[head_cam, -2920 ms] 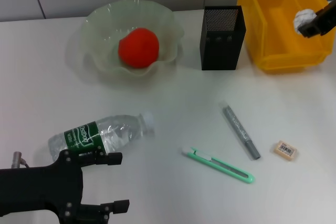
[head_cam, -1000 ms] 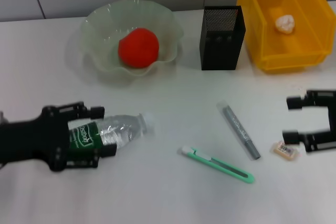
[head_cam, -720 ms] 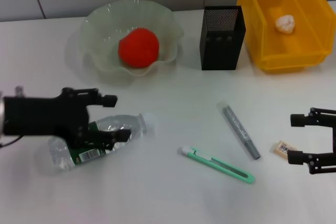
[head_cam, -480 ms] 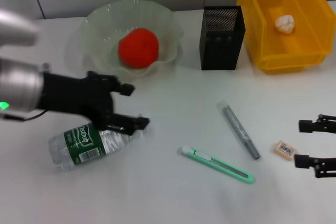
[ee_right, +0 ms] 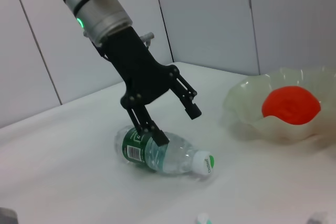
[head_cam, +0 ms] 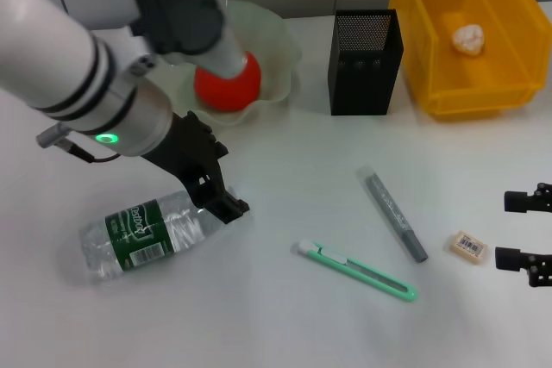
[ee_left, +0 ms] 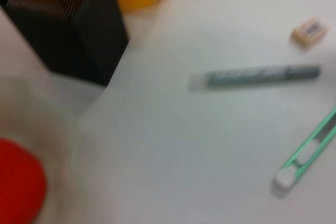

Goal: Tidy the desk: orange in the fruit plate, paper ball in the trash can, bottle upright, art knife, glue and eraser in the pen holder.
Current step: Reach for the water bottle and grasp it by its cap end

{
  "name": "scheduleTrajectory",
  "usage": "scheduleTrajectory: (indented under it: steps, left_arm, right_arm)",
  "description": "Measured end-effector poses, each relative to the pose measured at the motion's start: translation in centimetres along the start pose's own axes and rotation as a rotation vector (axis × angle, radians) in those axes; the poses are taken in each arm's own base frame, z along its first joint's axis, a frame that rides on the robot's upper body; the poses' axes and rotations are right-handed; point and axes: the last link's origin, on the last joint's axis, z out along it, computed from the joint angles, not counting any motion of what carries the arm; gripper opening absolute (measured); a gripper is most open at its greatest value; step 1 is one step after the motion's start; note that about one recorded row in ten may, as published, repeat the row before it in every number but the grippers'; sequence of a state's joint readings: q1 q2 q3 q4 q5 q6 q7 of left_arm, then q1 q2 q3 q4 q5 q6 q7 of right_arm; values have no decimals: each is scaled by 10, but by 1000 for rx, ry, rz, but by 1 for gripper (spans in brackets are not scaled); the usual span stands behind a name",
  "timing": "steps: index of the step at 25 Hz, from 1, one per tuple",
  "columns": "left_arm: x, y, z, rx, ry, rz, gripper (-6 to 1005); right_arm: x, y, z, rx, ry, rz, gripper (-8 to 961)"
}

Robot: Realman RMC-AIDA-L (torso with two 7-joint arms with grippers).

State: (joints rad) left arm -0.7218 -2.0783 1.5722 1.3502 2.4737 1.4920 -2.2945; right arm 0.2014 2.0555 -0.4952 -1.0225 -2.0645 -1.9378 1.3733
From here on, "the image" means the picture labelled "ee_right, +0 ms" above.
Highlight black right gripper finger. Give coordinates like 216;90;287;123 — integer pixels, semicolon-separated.
0;207;19;224

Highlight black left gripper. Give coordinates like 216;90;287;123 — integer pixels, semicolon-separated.
96;26;202;146

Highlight clear water bottle green label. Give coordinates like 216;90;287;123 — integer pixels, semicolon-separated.
114;125;216;176

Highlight mint green utility knife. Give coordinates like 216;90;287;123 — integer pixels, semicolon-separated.
195;212;213;224

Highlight red-orange toy orange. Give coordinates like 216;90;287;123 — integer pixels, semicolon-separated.
261;86;321;126

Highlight translucent green wavy fruit bowl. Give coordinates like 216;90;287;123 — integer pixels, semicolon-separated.
223;66;336;146

